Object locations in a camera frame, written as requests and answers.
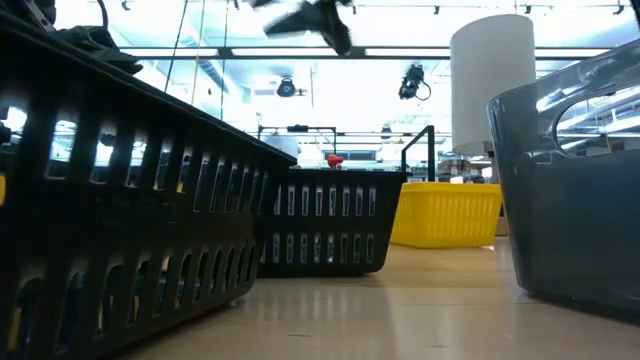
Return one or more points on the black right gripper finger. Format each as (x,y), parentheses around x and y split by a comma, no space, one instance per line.
(292,25)
(340,40)

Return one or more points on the yellow plastic basket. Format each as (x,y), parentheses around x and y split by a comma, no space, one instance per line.
(445,215)

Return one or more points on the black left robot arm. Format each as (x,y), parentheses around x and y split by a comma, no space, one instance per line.
(90,42)

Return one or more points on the small red object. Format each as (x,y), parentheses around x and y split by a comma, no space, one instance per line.
(334,160)

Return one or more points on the white cylindrical column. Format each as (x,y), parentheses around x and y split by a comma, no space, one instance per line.
(492,75)

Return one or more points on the small black slotted basket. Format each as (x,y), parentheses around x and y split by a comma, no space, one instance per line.
(325,220)

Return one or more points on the large black slotted basket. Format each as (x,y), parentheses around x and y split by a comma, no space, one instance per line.
(125,225)

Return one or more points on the grey plastic basket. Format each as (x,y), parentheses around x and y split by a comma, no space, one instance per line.
(575,225)

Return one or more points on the black overhead frame bar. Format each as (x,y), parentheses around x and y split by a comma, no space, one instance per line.
(350,52)

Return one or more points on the round black ceiling camera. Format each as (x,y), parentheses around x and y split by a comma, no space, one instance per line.
(286,88)

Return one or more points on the black background workstation frame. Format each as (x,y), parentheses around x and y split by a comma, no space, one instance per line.
(300,130)

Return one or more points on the black metal shelf rail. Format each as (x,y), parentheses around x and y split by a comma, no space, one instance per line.
(430,150)

